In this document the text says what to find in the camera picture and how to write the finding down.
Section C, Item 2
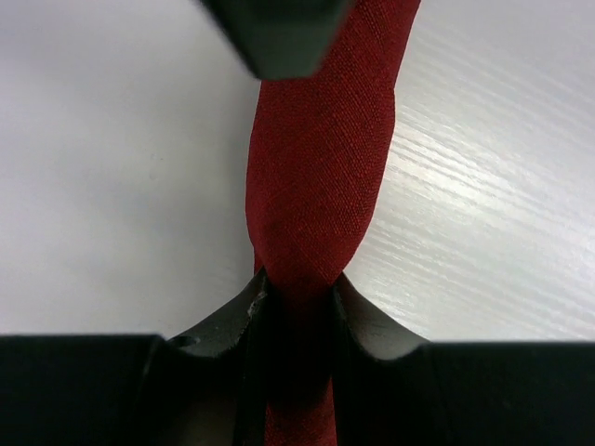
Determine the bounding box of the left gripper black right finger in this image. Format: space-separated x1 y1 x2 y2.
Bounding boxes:
332 277 594 445

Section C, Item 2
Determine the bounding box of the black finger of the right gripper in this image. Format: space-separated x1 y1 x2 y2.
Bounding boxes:
200 0 353 80

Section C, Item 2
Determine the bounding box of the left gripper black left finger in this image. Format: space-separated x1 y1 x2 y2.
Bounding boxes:
1 272 269 445

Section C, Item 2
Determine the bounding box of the dark red cloth napkin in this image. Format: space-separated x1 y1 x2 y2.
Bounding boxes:
245 0 418 445

